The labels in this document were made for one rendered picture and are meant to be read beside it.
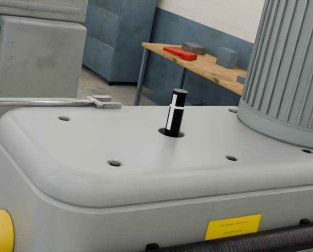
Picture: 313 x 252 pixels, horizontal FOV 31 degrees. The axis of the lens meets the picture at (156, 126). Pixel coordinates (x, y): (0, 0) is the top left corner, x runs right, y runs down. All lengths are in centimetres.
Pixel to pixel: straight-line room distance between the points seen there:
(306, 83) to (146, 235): 33
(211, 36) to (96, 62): 203
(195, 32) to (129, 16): 103
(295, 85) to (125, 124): 25
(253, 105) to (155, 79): 752
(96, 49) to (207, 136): 781
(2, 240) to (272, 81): 44
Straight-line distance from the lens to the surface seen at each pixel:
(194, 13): 774
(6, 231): 70
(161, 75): 825
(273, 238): 76
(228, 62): 661
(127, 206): 63
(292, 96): 84
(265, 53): 86
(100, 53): 846
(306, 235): 80
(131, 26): 815
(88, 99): 84
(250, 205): 74
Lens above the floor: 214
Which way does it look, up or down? 18 degrees down
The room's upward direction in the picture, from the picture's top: 11 degrees clockwise
